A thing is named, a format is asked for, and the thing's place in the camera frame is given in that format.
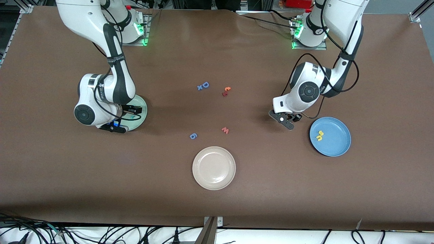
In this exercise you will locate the aluminium frame corner bracket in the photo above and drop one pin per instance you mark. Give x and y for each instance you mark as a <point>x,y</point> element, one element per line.
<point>27,9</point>
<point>414,17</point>

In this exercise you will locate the beige plate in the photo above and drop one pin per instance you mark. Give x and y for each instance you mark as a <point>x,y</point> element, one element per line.
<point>213,168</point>

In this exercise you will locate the blue foam letter g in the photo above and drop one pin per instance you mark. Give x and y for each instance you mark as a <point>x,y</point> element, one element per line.
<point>194,137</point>

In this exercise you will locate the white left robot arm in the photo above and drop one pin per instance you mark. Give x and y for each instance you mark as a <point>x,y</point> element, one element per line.
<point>291,103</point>

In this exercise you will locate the small white paper flap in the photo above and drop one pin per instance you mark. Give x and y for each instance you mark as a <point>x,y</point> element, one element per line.
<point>359,223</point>

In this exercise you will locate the red box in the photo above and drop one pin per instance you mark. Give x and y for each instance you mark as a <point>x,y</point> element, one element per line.
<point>298,3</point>

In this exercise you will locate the blue plate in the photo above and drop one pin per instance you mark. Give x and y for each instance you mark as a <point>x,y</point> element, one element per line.
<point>335,142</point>

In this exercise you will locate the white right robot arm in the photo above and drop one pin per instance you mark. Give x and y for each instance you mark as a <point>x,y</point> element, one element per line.
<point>84,98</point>

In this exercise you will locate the brown table cover mat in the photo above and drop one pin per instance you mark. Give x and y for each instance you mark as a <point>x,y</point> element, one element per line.
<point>271,189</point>

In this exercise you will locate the pale green plate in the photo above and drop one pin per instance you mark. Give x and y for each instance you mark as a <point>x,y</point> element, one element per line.
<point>141,108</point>

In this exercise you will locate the aluminium frame rail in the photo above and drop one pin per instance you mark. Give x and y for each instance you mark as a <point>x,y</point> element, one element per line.
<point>11,34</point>

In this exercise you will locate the black power plug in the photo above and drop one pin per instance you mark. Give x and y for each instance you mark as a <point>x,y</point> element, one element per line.
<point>176,237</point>

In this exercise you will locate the metal table edge bracket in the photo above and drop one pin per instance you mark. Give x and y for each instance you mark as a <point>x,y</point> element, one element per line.
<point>219,222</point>

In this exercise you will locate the blue foam letter D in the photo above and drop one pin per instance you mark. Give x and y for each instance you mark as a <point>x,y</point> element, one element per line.
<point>203,85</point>

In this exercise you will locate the pink foam letter w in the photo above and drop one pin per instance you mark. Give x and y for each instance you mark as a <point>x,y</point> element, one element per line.
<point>225,130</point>

